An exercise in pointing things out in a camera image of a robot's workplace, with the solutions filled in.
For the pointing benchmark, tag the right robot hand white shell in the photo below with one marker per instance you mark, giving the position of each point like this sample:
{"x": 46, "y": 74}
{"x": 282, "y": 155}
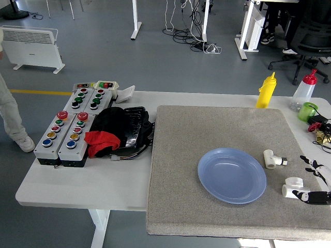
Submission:
{"x": 318, "y": 197}

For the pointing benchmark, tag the white pipe tee wide thread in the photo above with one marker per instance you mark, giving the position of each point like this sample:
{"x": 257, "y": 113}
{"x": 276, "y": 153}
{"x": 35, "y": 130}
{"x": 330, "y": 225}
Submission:
{"x": 291, "y": 186}

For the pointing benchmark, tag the white pipe tee narrow nipple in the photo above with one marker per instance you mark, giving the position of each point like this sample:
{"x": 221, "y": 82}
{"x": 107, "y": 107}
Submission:
{"x": 270, "y": 160}

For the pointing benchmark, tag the blue plate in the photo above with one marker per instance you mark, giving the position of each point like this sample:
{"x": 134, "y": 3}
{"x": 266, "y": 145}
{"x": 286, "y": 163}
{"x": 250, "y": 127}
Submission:
{"x": 232, "y": 180}

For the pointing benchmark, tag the black power adapter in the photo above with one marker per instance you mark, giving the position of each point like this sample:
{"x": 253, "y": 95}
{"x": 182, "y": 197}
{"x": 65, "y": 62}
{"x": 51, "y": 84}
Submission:
{"x": 318, "y": 119}

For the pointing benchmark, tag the green plastic cup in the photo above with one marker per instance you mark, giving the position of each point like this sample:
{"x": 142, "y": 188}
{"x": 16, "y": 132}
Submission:
{"x": 305, "y": 112}

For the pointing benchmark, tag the clear squeeze bottle red cap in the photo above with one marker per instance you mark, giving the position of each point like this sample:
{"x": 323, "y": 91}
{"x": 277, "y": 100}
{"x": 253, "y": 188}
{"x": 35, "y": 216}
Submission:
{"x": 303, "y": 93}

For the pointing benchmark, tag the yellow squeeze bottle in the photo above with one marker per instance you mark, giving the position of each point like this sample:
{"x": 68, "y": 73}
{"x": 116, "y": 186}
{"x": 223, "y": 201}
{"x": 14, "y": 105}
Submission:
{"x": 266, "y": 93}

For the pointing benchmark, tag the grey-brown mat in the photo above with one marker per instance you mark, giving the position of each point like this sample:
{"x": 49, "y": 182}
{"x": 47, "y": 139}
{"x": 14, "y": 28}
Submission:
{"x": 186, "y": 155}

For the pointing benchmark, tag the black office chair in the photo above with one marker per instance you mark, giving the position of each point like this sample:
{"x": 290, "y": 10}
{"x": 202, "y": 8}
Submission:
{"x": 314, "y": 38}

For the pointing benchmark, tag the seated person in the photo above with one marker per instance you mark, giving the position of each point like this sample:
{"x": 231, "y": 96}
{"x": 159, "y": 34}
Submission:
{"x": 274, "y": 15}

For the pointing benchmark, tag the glossy black tray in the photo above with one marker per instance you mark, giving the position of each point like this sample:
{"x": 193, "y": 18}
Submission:
{"x": 134, "y": 124}

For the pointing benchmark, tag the white desk leg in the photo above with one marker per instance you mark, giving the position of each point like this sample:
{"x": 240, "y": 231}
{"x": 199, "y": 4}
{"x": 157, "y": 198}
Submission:
{"x": 135, "y": 15}
{"x": 205, "y": 20}

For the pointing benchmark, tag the white table leg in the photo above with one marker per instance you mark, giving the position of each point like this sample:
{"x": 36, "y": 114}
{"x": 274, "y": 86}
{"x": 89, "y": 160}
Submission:
{"x": 99, "y": 227}

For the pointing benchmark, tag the black cloth bag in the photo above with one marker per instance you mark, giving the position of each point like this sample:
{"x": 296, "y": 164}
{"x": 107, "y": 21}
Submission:
{"x": 110, "y": 121}

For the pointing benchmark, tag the red cloth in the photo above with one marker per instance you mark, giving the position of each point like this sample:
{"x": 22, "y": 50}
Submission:
{"x": 101, "y": 140}

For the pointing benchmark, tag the grey four-button control box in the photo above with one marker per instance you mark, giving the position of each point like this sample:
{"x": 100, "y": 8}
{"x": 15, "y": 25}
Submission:
{"x": 69, "y": 107}
{"x": 104, "y": 103}

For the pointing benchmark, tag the grey control box red stop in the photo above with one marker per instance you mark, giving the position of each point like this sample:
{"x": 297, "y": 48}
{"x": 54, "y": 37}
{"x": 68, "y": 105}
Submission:
{"x": 78, "y": 152}
{"x": 41, "y": 150}

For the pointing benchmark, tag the metal chair legs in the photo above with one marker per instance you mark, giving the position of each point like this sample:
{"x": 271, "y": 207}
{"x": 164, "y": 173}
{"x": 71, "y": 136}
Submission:
{"x": 71, "y": 10}

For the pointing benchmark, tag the standing person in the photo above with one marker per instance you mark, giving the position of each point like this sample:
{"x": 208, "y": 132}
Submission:
{"x": 10, "y": 116}

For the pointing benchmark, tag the white panel heater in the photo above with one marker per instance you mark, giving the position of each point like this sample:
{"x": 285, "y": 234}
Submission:
{"x": 31, "y": 49}

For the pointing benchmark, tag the black round stand base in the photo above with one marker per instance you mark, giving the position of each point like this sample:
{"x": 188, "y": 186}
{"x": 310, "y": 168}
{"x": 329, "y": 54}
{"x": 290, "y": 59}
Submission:
{"x": 15, "y": 14}

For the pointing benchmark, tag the white desk frame with panel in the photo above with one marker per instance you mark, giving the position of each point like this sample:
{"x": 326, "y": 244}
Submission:
{"x": 252, "y": 25}

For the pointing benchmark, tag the white wall switch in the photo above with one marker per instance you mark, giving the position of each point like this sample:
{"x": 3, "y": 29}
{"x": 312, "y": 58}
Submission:
{"x": 125, "y": 94}

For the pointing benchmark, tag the cream switch box green red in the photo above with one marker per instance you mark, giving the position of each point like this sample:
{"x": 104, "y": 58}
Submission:
{"x": 113, "y": 86}

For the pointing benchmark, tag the small grey rocker switch box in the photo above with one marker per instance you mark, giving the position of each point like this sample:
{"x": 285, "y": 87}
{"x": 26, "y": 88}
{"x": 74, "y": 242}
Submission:
{"x": 82, "y": 85}

